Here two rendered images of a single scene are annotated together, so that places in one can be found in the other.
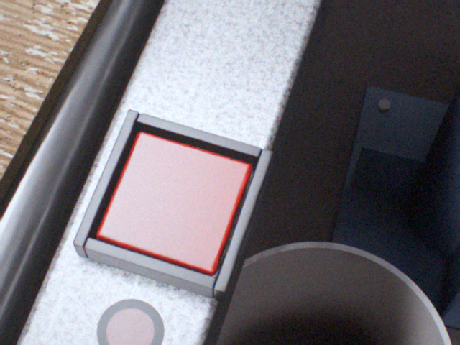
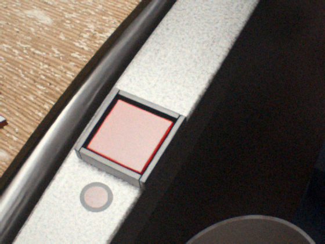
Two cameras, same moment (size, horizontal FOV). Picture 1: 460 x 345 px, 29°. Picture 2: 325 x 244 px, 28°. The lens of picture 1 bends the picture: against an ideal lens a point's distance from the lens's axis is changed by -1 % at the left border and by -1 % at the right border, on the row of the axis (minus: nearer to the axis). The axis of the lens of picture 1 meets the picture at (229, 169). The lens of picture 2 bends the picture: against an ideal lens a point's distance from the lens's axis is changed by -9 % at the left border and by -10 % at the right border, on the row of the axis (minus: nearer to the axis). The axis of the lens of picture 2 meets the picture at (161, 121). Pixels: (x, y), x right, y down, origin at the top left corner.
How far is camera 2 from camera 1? 0.23 m
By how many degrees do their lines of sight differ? 12
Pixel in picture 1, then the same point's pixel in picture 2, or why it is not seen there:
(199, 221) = (139, 147)
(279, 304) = not seen: outside the picture
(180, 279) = (123, 173)
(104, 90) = (108, 78)
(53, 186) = (72, 123)
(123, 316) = (93, 189)
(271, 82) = (196, 83)
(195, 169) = (143, 121)
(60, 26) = (90, 44)
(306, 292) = not seen: outside the picture
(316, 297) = not seen: outside the picture
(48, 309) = (59, 180)
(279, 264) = (240, 228)
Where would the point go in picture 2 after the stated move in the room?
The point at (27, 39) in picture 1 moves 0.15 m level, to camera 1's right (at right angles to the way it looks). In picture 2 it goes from (73, 49) to (220, 63)
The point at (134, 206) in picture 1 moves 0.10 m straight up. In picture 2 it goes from (107, 135) to (89, 70)
